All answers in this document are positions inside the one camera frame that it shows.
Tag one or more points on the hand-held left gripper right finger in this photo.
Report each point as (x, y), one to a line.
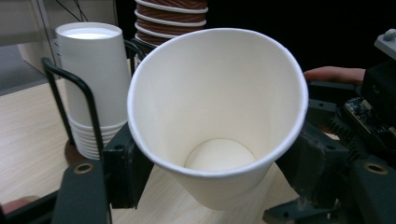
(314, 161)

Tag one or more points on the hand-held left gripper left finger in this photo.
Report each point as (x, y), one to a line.
(124, 168)

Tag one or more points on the black double cup holder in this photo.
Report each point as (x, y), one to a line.
(90, 102)

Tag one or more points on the stack of white cups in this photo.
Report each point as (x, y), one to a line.
(93, 81)

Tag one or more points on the white paper cup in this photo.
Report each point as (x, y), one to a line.
(218, 102)

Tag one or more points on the stack of brown cups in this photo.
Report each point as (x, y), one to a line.
(169, 21)

